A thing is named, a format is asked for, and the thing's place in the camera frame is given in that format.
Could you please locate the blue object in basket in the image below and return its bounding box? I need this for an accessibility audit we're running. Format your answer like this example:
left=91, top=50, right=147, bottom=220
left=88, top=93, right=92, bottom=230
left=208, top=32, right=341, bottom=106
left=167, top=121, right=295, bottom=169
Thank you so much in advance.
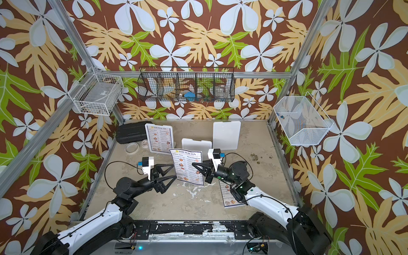
left=184, top=91, right=197, bottom=102

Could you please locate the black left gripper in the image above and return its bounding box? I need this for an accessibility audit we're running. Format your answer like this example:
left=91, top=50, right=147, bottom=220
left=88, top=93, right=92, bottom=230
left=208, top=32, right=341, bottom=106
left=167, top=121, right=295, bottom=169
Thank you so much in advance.
left=130, top=163, right=175, bottom=199

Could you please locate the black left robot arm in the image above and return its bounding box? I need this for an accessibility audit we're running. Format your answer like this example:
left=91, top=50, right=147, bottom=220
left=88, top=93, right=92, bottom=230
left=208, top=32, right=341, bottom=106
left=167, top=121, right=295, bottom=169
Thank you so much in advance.
left=31, top=164, right=177, bottom=255

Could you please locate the white mesh basket right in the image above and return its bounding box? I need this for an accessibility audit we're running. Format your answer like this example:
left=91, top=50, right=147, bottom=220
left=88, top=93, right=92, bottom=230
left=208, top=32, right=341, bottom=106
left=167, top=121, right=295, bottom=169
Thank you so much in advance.
left=274, top=93, right=334, bottom=147

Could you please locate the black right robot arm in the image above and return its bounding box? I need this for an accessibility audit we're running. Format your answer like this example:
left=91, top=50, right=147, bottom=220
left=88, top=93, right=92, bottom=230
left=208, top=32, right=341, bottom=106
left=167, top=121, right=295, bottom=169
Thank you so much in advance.
left=192, top=160, right=333, bottom=255

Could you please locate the white wire basket left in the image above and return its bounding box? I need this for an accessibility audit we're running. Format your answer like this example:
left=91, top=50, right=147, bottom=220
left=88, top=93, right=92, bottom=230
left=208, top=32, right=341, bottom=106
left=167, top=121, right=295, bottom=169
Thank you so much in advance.
left=69, top=68, right=124, bottom=116

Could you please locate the dim sum menu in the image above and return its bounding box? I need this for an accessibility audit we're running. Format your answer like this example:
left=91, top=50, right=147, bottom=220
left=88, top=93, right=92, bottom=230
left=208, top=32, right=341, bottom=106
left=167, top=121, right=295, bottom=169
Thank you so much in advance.
left=147, top=125, right=172, bottom=153
left=170, top=148, right=204, bottom=186
left=219, top=180, right=245, bottom=208

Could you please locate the white menu holder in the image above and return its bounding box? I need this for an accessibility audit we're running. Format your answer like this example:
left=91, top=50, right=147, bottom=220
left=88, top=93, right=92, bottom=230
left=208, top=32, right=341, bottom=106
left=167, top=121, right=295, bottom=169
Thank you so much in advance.
left=181, top=138, right=212, bottom=160
left=212, top=121, right=241, bottom=151
left=144, top=123, right=174, bottom=156

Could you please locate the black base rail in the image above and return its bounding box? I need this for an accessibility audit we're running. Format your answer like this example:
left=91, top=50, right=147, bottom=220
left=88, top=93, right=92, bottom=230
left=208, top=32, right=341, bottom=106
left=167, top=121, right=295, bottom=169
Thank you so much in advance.
left=106, top=219, right=277, bottom=240

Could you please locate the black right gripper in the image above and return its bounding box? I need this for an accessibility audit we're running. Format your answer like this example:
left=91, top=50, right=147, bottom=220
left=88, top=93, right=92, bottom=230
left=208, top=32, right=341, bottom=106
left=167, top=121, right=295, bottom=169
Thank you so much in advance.
left=194, top=160, right=240, bottom=187

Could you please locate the black plastic case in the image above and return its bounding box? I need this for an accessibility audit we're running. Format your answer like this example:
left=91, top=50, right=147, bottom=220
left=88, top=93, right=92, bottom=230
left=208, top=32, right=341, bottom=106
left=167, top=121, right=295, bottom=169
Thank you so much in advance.
left=116, top=121, right=152, bottom=144

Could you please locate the black wire basket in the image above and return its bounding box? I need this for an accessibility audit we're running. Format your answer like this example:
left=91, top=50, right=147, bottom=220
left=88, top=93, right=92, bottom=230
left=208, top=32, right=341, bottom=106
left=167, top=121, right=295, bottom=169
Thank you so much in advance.
left=136, top=67, right=236, bottom=103

